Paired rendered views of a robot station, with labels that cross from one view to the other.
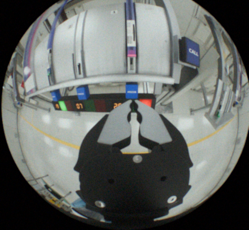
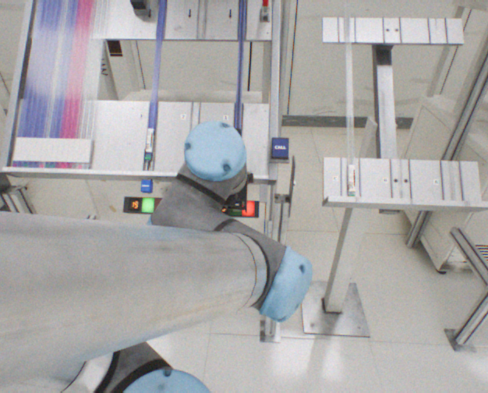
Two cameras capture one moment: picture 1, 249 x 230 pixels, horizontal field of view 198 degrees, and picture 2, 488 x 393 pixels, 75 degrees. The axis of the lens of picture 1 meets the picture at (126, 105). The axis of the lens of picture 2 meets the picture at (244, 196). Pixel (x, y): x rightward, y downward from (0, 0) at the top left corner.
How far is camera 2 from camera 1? 64 cm
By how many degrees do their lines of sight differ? 41
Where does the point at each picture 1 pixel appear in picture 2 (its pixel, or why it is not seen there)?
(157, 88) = (262, 195)
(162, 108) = (330, 320)
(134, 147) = not seen: outside the picture
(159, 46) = (258, 153)
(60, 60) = (168, 151)
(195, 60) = (281, 153)
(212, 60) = (368, 143)
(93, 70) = not seen: hidden behind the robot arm
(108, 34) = not seen: hidden behind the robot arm
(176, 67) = (271, 166)
